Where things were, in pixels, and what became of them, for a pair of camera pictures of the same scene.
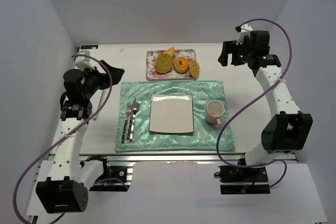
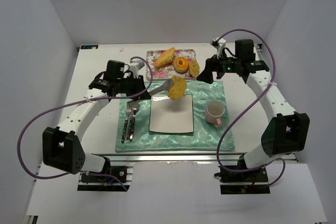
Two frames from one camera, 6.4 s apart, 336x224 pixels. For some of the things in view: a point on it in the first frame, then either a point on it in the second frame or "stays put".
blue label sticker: x=89 y=46 stays put
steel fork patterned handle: x=128 y=110 stays put
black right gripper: x=234 y=54 → x=211 y=65
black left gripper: x=102 y=77 → x=139 y=85
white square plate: x=171 y=113 stays put
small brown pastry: x=194 y=68 stays put
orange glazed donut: x=180 y=64 stays put
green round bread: x=164 y=63 → x=178 y=89
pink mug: x=214 y=109 stays put
